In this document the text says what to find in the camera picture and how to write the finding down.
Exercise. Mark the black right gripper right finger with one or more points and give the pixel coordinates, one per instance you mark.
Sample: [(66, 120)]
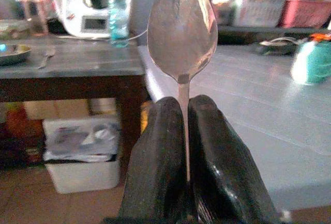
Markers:
[(222, 162)]

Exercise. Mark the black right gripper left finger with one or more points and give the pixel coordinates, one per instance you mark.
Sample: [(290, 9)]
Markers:
[(157, 162)]

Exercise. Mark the silver metal spoon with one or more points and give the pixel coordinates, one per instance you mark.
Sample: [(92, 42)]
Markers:
[(181, 27)]

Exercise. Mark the dark wooden table leg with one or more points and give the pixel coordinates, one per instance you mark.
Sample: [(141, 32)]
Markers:
[(132, 120)]

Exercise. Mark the grey folding table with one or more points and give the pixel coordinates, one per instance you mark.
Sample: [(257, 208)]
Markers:
[(258, 120)]

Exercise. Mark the white plastic bin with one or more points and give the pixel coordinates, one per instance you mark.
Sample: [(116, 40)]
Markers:
[(80, 162)]

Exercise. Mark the teal roll with orange top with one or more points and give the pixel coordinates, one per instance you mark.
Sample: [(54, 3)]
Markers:
[(314, 61)]

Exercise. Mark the clear blue-capped water bottle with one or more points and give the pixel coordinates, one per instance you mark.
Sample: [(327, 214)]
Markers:
[(118, 14)]

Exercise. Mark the silver fork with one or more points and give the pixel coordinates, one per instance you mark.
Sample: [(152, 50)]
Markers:
[(46, 57)]

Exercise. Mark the white kitchen cooking machine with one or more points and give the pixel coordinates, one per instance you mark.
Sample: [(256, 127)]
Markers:
[(85, 14)]

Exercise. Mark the red plastic basket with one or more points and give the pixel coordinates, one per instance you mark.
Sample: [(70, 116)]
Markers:
[(305, 13)]

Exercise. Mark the stainless steel plate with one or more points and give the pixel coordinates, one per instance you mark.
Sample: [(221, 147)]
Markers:
[(13, 53)]

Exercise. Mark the pink transparent tumbler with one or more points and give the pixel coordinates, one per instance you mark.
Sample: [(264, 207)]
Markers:
[(35, 9)]

